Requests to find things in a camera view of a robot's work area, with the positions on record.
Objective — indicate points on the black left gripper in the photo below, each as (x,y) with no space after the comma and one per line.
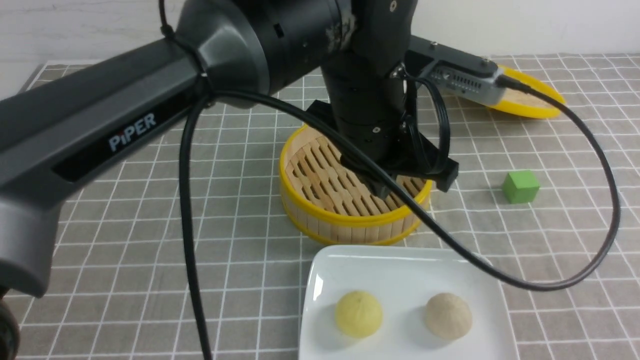
(379,115)

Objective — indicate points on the yellow steamed bun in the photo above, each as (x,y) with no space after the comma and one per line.
(358,314)

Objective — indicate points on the beige steamed bun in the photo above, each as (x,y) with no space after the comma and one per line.
(448,316)

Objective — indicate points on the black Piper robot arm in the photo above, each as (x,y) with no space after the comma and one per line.
(60,136)

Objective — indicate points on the white square plate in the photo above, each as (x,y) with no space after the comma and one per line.
(403,279)

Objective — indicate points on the bamboo steamer basket yellow rim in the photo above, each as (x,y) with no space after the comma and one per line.
(328,203)

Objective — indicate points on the yellow rimmed steamer lid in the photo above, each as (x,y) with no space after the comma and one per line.
(524,105)

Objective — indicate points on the green cube block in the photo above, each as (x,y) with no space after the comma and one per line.
(520,187)

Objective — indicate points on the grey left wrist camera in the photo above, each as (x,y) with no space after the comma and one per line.
(454,71)

